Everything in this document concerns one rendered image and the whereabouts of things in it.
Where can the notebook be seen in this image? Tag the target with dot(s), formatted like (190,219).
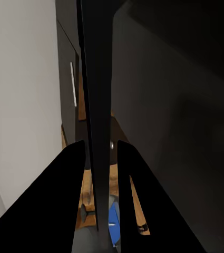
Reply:
(71,84)

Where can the cabinet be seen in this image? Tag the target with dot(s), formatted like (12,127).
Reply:
(116,132)
(86,196)

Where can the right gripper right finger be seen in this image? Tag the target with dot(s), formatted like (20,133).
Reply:
(169,233)

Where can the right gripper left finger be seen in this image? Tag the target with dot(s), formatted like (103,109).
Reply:
(43,218)

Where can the folder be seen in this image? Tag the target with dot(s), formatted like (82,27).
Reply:
(115,229)

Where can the keyboard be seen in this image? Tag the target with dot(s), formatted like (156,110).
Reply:
(95,29)

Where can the swivel chair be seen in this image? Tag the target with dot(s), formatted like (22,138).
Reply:
(86,239)

